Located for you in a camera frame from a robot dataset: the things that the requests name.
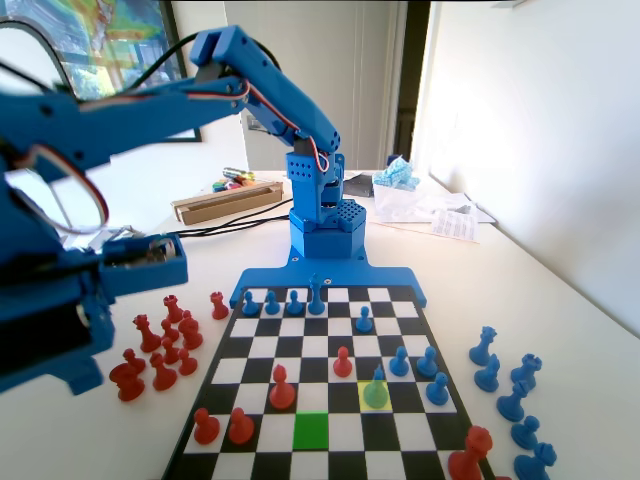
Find black framed poster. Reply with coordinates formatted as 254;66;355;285
59;0;204;144

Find dark grey pad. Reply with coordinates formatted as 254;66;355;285
344;172;377;198

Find printed paper sheet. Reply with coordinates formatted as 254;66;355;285
429;207;481;245

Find white paper sheets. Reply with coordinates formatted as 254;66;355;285
424;192;497;225

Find white door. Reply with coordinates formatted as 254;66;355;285
223;0;401;171

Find black and white chessboard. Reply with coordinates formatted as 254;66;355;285
159;284;499;480

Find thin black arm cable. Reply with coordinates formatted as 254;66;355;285
132;33;201;89

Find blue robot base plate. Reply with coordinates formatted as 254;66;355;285
229;257;429;309

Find red white black servo wire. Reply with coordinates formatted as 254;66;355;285
4;144;109;234

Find blue plastic chess rook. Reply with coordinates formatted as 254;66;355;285
509;353;545;391

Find long cardboard box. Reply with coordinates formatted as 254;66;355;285
169;180;285;226

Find blue patterned crumpled packet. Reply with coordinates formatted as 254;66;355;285
372;154;420;192

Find white arched board dark edge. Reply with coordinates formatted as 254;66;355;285
0;17;76;96

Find clear plastic bag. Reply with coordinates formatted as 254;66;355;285
372;179;436;224

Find black table cable bundle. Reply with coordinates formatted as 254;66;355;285
177;197;296;239

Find blue plastic chess queen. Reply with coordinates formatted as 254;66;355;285
468;325;500;366

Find colourful small items pile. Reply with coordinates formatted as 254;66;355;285
210;177;259;194

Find blue plastic chess bishop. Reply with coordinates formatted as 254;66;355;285
513;441;559;480
496;379;530;423

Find crumpled wrapper pile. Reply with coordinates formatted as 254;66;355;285
102;224;147;242

